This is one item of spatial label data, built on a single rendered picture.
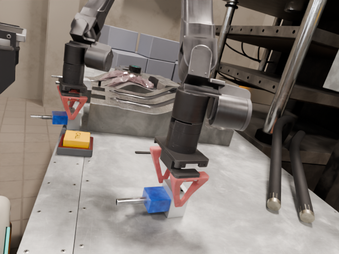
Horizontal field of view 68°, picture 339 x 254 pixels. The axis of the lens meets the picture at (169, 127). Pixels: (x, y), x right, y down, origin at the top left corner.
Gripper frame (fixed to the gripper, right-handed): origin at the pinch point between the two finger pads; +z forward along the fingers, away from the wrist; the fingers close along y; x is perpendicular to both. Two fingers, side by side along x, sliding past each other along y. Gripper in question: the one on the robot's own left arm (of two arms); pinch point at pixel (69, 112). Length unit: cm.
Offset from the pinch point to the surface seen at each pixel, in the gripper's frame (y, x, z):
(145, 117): -7.4, -21.4, -2.3
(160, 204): -43.7, -9.7, 1.8
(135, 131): -6.8, -19.1, 3.1
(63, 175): -27.1, 4.5, 4.8
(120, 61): 190, -78, 3
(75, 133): -13.9, 0.5, 1.0
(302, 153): -18, -97, 8
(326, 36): -8, -97, -42
